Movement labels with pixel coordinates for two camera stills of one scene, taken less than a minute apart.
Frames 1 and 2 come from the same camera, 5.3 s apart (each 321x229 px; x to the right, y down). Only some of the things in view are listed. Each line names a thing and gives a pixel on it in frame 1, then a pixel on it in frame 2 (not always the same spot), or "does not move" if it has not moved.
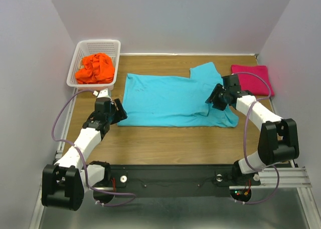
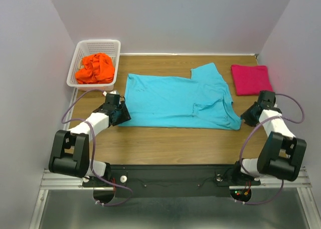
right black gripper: [213, 97] to [245, 116]
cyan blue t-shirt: [152, 100] does not move
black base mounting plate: [178, 180] does not move
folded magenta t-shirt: [252, 83] does not move
